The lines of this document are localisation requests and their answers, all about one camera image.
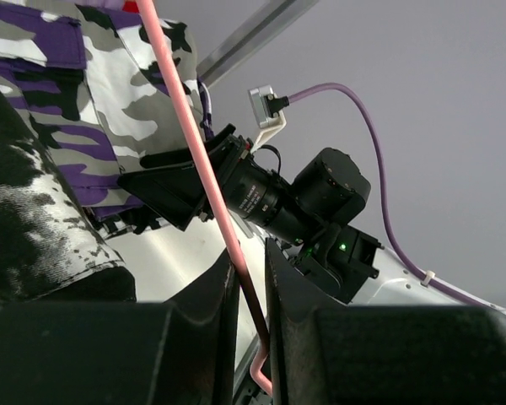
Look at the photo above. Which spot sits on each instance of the red trousers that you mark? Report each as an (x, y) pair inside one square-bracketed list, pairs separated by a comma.
[(130, 6)]

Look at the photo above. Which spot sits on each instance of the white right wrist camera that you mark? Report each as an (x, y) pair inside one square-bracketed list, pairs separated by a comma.
[(268, 112)]

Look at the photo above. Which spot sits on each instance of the lilac purple trousers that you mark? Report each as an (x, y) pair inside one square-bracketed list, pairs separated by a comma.
[(111, 4)]

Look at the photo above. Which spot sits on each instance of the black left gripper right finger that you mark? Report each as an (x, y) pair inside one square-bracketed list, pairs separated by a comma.
[(323, 352)]

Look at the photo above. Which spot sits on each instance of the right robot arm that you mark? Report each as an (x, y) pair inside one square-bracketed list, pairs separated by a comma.
[(313, 213)]

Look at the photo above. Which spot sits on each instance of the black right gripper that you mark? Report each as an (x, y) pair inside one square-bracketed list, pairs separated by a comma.
[(175, 192)]

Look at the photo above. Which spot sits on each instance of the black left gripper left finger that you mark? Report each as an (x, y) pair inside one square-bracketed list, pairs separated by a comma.
[(180, 351)]

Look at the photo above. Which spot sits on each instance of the grey purple patterned trousers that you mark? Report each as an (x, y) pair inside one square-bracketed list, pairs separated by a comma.
[(86, 81)]

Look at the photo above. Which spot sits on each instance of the aluminium frame structure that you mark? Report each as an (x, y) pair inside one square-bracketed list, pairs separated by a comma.
[(269, 21)]

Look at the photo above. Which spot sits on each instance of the black white patterned trousers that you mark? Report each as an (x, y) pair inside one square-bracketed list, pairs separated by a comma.
[(48, 248)]

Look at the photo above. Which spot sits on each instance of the pink wire hanger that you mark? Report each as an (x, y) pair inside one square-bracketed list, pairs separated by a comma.
[(210, 184)]

